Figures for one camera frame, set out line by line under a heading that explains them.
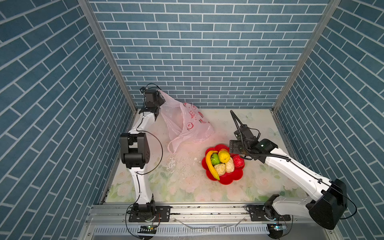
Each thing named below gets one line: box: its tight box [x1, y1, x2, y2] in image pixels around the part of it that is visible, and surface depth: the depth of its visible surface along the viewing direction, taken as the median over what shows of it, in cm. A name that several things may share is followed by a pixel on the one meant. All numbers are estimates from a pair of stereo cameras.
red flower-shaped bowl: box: [201, 144, 245, 185], surface depth 86 cm
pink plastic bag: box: [157, 89, 215, 153], surface depth 98 cm
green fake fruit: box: [210, 153, 221, 166], surface depth 88 cm
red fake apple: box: [233, 155, 245, 168], surface depth 86 cm
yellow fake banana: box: [205, 150, 220, 181], surface depth 86 cm
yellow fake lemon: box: [218, 150, 231, 163], surface depth 85 cm
